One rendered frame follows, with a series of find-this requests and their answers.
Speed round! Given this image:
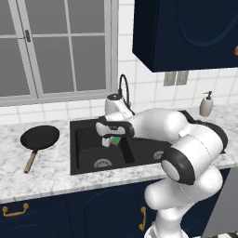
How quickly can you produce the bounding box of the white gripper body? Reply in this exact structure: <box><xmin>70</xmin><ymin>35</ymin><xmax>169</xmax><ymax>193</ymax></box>
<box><xmin>101</xmin><ymin>137</ymin><xmax>112</xmax><ymax>149</ymax></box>

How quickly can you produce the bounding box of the green sponge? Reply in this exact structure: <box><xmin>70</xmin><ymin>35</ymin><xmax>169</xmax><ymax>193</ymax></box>
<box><xmin>112</xmin><ymin>136</ymin><xmax>123</xmax><ymax>147</ymax></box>

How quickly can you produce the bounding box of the black double sink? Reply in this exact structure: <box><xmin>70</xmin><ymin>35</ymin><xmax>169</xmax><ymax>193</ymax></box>
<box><xmin>69</xmin><ymin>117</ymin><xmax>175</xmax><ymax>177</ymax></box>

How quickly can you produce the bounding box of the black curved tap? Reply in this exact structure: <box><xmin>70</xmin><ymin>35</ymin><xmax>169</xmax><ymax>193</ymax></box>
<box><xmin>118</xmin><ymin>73</ymin><xmax>136</xmax><ymax>116</ymax></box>

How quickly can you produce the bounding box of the navy base cupboard door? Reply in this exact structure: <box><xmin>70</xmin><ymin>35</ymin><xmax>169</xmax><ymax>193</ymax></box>
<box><xmin>64</xmin><ymin>179</ymin><xmax>161</xmax><ymax>238</ymax></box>
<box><xmin>180</xmin><ymin>167</ymin><xmax>231</xmax><ymax>238</ymax></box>
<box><xmin>0</xmin><ymin>195</ymin><xmax>69</xmax><ymax>238</ymax></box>

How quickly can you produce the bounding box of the beige soap dispenser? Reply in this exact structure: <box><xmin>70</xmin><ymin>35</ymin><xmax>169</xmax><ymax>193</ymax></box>
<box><xmin>199</xmin><ymin>90</ymin><xmax>215</xmax><ymax>118</ymax></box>

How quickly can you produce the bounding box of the grey framed window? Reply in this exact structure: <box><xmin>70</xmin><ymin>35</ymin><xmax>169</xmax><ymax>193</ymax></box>
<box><xmin>0</xmin><ymin>0</ymin><xmax>120</xmax><ymax>107</ymax></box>

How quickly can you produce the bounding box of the grey window latch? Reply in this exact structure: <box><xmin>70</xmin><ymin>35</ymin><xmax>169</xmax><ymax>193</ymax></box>
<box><xmin>24</xmin><ymin>29</ymin><xmax>33</xmax><ymax>44</ymax></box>

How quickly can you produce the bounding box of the grey appliance front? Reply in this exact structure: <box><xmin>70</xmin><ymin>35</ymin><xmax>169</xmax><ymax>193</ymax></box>
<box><xmin>201</xmin><ymin>168</ymin><xmax>238</xmax><ymax>238</ymax></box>

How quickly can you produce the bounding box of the black frying pan wooden handle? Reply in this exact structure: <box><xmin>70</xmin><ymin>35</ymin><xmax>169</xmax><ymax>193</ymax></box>
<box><xmin>20</xmin><ymin>125</ymin><xmax>60</xmax><ymax>175</ymax></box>

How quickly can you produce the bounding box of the brass vertical cupboard handle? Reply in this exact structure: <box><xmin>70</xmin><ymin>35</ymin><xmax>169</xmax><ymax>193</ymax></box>
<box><xmin>139</xmin><ymin>206</ymin><xmax>148</xmax><ymax>232</ymax></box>

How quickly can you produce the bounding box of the grey wall socket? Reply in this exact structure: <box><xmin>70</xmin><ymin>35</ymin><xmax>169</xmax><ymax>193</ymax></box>
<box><xmin>163</xmin><ymin>72</ymin><xmax>178</xmax><ymax>87</ymax></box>
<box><xmin>176</xmin><ymin>71</ymin><xmax>190</xmax><ymax>86</ymax></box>

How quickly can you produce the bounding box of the brass horizontal cupboard handle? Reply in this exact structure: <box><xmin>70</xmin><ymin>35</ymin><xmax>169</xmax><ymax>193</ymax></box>
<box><xmin>2</xmin><ymin>203</ymin><xmax>30</xmax><ymax>218</ymax></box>

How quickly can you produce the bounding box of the navy wall cupboard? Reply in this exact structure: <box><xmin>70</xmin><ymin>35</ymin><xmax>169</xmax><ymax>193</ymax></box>
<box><xmin>132</xmin><ymin>0</ymin><xmax>238</xmax><ymax>73</ymax></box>

